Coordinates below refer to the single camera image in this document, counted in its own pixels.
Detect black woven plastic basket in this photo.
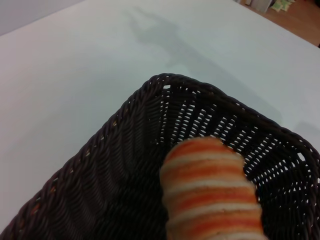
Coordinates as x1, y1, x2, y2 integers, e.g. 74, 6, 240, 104
0, 72, 320, 240

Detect orange striped bread roll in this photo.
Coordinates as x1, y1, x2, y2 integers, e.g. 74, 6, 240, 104
159, 136, 265, 240

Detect white box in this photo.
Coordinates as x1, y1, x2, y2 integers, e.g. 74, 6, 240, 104
234, 0, 274, 12

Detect green yellow packets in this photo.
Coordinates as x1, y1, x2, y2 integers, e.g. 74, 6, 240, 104
271, 0, 293, 12

